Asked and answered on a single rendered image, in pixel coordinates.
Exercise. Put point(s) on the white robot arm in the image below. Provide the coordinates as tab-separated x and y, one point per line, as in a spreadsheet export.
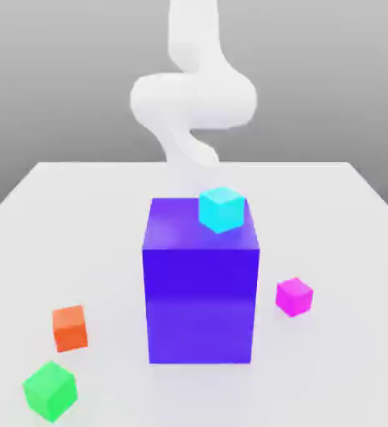
193	100

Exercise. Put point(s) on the small cyan cube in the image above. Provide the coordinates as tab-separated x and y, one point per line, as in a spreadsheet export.
221	210

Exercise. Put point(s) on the small magenta cube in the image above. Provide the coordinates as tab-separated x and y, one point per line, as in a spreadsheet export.
293	297

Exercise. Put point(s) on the small orange cube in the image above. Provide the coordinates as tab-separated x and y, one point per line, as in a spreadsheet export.
70	328

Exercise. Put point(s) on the small green cube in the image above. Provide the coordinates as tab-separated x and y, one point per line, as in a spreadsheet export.
50	390

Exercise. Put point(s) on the large purple box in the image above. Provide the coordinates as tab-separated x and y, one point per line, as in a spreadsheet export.
200	300

